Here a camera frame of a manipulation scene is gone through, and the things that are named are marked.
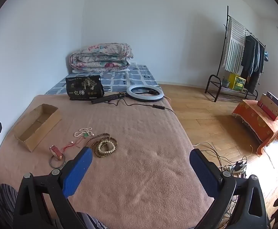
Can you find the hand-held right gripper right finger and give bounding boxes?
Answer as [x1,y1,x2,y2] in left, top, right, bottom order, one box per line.
[189,148,268,229]

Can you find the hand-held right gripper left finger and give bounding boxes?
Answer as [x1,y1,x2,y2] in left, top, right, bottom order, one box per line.
[13,147,93,229]

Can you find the brown bead bracelet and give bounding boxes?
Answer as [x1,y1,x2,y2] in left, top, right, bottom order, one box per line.
[91,139,118,158]

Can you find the red cord green pendant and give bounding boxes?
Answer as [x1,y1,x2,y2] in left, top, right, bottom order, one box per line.
[62,134,92,152]

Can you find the dark thin bangle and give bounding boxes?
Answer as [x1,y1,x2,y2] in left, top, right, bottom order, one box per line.
[49,156,67,169]

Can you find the red strap watch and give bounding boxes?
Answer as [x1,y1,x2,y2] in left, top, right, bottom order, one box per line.
[49,145,63,160]

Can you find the cream bead bracelet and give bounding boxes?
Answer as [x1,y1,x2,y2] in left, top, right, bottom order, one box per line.
[98,141,116,155]

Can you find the long brown bead necklace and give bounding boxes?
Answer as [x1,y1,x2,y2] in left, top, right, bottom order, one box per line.
[86,133,117,149]

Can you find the white pearl necklace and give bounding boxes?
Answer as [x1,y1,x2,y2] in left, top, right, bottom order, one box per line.
[74,127,94,138]

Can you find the cardboard box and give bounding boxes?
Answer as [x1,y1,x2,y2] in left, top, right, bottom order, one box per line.
[12,104,62,152]

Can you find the white power strip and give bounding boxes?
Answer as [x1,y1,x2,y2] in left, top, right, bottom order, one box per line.
[219,163,247,175]

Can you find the pink blanket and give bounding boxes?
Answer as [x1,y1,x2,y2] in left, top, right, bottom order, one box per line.
[0,92,216,229]

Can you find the orange cloth covered table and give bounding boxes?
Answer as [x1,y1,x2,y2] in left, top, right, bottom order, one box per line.
[232,99,278,155]

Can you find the black folded tripod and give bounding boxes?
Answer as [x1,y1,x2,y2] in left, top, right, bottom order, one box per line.
[91,93,125,105]

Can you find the black printed bag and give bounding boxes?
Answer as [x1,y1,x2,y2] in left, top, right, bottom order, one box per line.
[66,75,105,101]

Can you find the tan long box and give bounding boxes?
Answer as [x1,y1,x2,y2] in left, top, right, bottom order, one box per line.
[257,94,278,121]

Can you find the yellow crate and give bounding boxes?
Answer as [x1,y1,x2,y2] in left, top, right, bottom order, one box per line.
[228,73,247,91]

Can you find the black clothes rack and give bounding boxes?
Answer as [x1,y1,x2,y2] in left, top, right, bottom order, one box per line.
[205,5,267,103]

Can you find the blue checked bed sheet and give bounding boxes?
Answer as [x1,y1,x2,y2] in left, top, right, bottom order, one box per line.
[45,64,162,96]

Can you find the dark long box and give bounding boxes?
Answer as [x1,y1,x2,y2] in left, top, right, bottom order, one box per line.
[266,91,278,108]

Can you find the folded floral quilt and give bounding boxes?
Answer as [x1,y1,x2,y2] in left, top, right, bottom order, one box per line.
[69,43,133,72]

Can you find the row of dark hanging clothes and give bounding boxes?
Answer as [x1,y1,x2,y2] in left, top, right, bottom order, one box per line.
[240,35,266,93]

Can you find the striped grey towel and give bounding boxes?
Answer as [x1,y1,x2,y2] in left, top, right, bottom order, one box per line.
[222,17,247,73]

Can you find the black ring light cable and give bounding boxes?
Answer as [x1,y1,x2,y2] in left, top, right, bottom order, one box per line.
[106,98,175,114]

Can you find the white ring light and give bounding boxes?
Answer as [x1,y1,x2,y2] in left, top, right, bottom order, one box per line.
[126,85,164,102]

